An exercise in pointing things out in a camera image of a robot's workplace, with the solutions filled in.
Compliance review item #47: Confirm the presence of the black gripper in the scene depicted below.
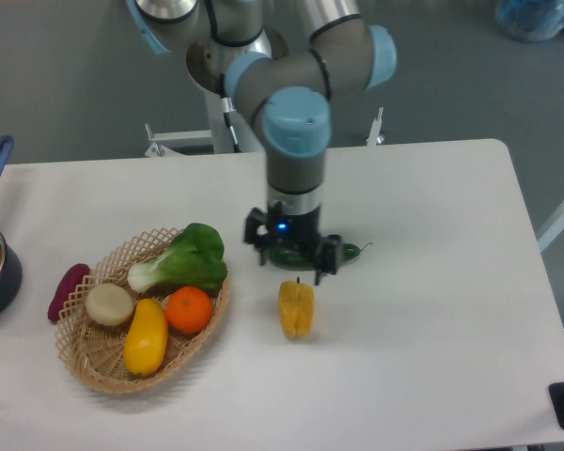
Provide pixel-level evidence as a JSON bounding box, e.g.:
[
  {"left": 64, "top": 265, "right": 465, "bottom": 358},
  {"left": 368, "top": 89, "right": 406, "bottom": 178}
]
[{"left": 243, "top": 202, "right": 342, "bottom": 286}]

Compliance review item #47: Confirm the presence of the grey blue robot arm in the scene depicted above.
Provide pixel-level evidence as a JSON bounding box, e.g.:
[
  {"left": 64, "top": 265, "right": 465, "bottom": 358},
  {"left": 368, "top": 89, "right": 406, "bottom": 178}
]
[{"left": 127, "top": 1, "right": 398, "bottom": 276}]

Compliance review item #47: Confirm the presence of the woven wicker basket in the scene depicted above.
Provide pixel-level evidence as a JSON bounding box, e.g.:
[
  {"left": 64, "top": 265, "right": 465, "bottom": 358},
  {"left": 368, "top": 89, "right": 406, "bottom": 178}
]
[{"left": 55, "top": 228, "right": 231, "bottom": 395}]

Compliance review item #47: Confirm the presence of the green cucumber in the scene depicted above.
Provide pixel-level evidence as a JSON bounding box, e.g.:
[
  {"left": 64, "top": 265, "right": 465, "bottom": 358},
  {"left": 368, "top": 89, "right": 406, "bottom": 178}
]
[{"left": 269, "top": 242, "right": 369, "bottom": 272}]

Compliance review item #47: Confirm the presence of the yellow bell pepper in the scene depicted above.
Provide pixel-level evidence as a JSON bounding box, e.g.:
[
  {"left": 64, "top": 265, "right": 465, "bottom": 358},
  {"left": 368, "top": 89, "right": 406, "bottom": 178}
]
[{"left": 278, "top": 277, "right": 315, "bottom": 340}]

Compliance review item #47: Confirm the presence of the green bok choy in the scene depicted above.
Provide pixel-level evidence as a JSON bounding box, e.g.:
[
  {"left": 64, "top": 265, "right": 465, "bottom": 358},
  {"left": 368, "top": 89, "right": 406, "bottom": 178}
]
[{"left": 127, "top": 223, "right": 228, "bottom": 293}]

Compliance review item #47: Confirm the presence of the orange fruit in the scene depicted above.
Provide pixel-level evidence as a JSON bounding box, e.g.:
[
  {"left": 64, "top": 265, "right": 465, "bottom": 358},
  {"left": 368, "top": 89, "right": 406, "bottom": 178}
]
[{"left": 165, "top": 287, "right": 213, "bottom": 334}]

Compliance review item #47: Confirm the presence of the round white bun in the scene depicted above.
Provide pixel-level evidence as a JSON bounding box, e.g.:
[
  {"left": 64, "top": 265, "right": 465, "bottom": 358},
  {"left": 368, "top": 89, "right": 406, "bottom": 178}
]
[{"left": 86, "top": 284, "right": 134, "bottom": 326}]

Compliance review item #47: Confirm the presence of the purple sweet potato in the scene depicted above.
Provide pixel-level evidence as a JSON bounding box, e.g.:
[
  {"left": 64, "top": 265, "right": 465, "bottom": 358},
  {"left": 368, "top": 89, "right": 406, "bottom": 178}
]
[{"left": 47, "top": 263, "right": 90, "bottom": 323}]

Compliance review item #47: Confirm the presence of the blue plastic bag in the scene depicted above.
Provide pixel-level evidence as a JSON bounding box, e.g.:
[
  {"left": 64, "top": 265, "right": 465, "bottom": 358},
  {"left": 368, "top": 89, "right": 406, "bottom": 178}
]
[{"left": 494, "top": 0, "right": 564, "bottom": 43}]

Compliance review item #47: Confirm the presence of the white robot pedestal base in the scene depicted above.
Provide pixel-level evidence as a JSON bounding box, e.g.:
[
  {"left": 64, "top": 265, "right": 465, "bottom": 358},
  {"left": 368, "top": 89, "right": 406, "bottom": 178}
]
[{"left": 143, "top": 25, "right": 292, "bottom": 159}]

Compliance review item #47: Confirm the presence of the white levelling foot bracket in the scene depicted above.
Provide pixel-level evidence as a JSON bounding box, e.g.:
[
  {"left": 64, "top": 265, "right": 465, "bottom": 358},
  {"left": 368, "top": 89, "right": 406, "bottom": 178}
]
[{"left": 366, "top": 106, "right": 385, "bottom": 147}]

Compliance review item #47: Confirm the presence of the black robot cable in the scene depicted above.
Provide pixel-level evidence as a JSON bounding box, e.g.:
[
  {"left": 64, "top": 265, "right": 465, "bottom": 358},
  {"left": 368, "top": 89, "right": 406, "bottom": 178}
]
[{"left": 217, "top": 74, "right": 243, "bottom": 154}]

